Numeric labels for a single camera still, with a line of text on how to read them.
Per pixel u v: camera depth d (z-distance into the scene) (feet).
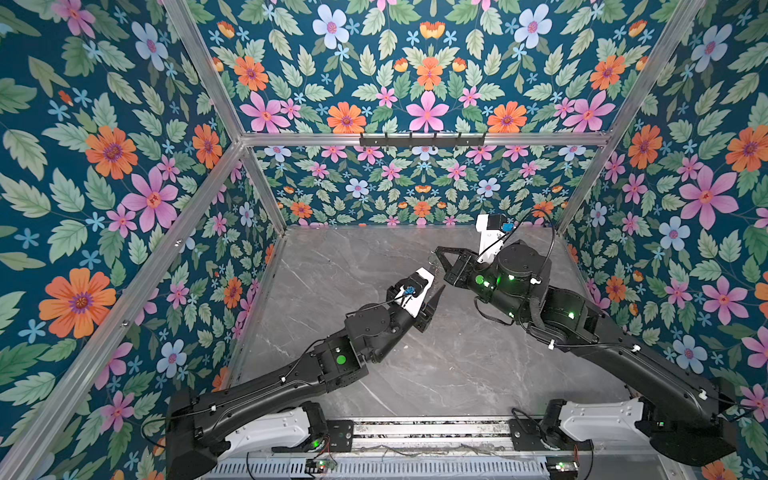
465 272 1.62
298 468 2.31
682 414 1.26
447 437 2.46
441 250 1.89
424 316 1.76
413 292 1.61
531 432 2.41
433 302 1.84
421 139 3.03
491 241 1.50
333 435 2.42
